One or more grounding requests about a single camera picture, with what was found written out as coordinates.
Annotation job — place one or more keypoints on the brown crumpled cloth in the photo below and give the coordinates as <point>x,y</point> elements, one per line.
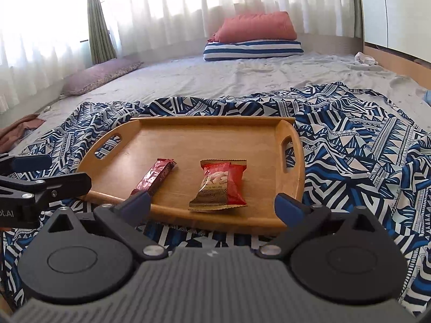
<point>16,133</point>

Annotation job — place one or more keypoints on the red gold nut packet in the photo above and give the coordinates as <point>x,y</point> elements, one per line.
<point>219,185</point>

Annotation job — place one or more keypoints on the purple pillow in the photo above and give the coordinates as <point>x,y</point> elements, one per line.
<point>97,75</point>

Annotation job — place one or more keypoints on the wooden bed frame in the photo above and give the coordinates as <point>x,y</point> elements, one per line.
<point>397,64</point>

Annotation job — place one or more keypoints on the blue white striped pillow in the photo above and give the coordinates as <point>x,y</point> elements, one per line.
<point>252,50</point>

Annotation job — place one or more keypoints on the green curtain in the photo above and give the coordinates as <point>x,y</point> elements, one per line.
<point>99,23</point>

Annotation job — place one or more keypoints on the red pillow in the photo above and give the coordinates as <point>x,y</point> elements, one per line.
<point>256,27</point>

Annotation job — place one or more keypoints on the blue white patterned blanket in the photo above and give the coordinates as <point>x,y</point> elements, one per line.
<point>353,161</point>

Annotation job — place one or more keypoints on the white wardrobe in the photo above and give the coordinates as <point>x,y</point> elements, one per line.
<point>397,10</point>

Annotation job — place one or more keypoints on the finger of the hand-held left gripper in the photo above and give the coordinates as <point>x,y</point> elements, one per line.
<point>32,163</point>
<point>64,183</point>

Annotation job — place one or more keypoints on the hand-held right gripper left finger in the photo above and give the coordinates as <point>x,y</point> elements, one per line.
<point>138,205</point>

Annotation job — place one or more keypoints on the wooden serving tray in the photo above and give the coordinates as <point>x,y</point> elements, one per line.
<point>202,144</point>

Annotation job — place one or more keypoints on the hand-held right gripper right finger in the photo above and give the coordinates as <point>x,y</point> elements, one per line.
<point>286,206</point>

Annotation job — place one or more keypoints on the white sheer curtain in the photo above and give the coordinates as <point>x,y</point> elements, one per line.
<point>202,6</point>

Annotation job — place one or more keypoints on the dark red snack bar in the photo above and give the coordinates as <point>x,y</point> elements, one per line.
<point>155,177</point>

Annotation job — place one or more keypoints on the white crumpled cloth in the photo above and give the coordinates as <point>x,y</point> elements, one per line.
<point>365,59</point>

